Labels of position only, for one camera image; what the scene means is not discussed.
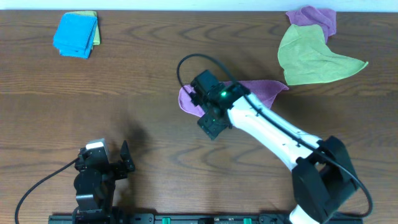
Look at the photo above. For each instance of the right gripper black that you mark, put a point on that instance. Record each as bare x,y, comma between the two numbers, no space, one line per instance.
196,96

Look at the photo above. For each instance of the crumpled purple cloth at back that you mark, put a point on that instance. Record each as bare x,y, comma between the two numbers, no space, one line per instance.
309,15

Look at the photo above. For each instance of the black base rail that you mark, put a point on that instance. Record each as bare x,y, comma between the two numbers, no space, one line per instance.
148,218

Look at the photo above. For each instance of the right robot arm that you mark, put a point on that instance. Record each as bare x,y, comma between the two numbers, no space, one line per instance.
322,172

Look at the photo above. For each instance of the folded green cloth under blue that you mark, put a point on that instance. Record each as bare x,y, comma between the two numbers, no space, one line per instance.
96,40

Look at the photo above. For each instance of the purple microfiber cloth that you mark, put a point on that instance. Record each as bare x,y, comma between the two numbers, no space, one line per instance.
265,90

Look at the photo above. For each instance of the green microfiber cloth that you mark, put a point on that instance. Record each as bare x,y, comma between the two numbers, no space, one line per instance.
306,59

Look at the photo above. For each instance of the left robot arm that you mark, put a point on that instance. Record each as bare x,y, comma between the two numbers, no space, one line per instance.
96,182

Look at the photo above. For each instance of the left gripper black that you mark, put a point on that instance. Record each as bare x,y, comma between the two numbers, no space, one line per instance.
115,168

